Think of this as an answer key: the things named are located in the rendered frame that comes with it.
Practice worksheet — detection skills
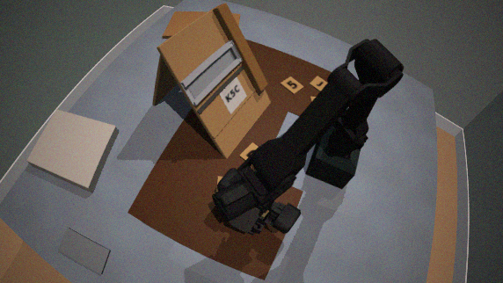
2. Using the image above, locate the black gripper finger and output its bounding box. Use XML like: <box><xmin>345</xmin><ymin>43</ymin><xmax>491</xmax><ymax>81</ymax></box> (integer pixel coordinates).
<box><xmin>262</xmin><ymin>211</ymin><xmax>274</xmax><ymax>228</ymax></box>

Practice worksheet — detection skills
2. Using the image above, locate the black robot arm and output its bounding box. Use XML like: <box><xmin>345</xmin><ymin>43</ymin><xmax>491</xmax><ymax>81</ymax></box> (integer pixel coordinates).
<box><xmin>212</xmin><ymin>39</ymin><xmax>404</xmax><ymax>235</ymax></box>

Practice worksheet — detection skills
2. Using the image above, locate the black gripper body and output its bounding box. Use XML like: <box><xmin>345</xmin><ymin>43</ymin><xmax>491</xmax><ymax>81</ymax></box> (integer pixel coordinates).
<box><xmin>217</xmin><ymin>168</ymin><xmax>301</xmax><ymax>234</ymax></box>

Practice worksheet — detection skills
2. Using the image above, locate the grey paper ticket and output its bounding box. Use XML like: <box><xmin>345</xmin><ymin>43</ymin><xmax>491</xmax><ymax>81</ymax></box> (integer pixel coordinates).
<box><xmin>219</xmin><ymin>76</ymin><xmax>247</xmax><ymax>114</ymax></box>

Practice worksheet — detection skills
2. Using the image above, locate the tan cardboard-coloured slanted board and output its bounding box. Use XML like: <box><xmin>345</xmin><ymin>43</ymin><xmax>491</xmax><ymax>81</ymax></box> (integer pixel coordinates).
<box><xmin>152</xmin><ymin>4</ymin><xmax>272</xmax><ymax>159</ymax></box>

